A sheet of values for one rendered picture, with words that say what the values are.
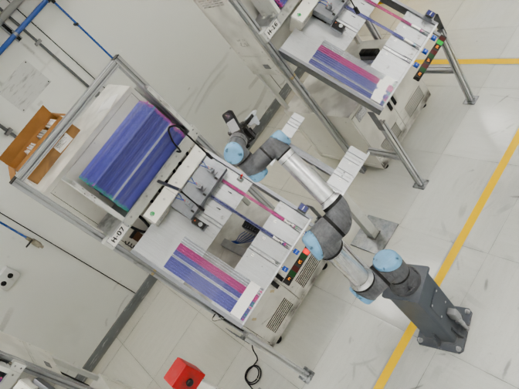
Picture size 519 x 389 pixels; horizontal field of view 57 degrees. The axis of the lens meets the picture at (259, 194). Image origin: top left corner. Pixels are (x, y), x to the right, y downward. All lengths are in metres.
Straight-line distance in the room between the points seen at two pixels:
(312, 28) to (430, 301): 1.72
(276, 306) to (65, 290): 1.87
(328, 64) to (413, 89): 0.90
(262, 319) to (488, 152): 1.78
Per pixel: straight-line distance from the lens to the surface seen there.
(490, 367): 2.73
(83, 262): 4.21
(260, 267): 2.57
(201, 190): 2.60
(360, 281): 2.13
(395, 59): 3.09
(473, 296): 2.89
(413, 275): 2.32
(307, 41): 3.05
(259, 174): 1.87
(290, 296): 3.16
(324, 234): 1.87
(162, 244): 2.64
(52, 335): 4.38
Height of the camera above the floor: 2.52
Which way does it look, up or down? 37 degrees down
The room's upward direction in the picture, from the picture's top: 46 degrees counter-clockwise
